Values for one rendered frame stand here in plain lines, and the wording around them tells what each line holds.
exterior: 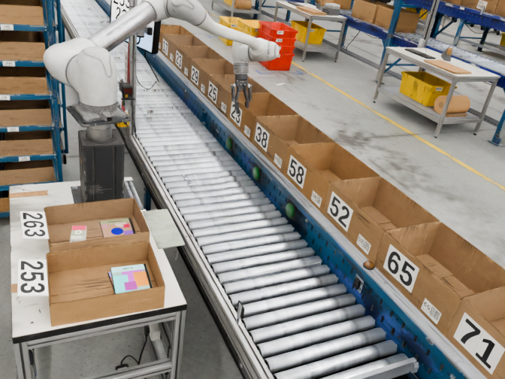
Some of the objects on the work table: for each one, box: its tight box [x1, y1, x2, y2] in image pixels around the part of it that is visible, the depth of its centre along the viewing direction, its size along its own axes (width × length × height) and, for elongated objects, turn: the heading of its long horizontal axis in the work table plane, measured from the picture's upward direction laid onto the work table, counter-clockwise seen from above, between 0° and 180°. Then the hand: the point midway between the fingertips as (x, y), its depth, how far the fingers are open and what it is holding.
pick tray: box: [46, 241, 165, 327], centre depth 176 cm, size 28×38×10 cm
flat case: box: [99, 218, 136, 238], centre depth 209 cm, size 14×19×2 cm
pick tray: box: [44, 198, 150, 252], centre depth 203 cm, size 28×38×10 cm
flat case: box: [110, 264, 153, 294], centre depth 180 cm, size 14×19×2 cm
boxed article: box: [70, 226, 86, 242], centre depth 200 cm, size 6×10×5 cm, turn 178°
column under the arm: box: [71, 129, 131, 204], centre depth 225 cm, size 26×26×33 cm
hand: (242, 108), depth 290 cm, fingers open, 5 cm apart
